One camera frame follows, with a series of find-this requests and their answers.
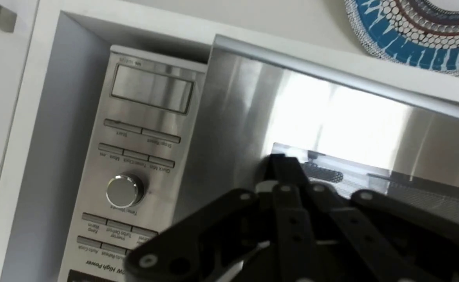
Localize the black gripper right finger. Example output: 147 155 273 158
288 153 459 282

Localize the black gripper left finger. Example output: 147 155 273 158
124 153 310 282

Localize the stainless steel microwave door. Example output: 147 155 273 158
172 32 459 233

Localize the silver microwave control knob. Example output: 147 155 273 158
103 172 146 211

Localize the stainless steel microwave body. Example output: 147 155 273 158
55 43 210 282

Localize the stainless steel microwave oven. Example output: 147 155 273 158
0 0 459 282

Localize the blue patterned decorative plate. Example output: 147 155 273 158
343 0 459 78

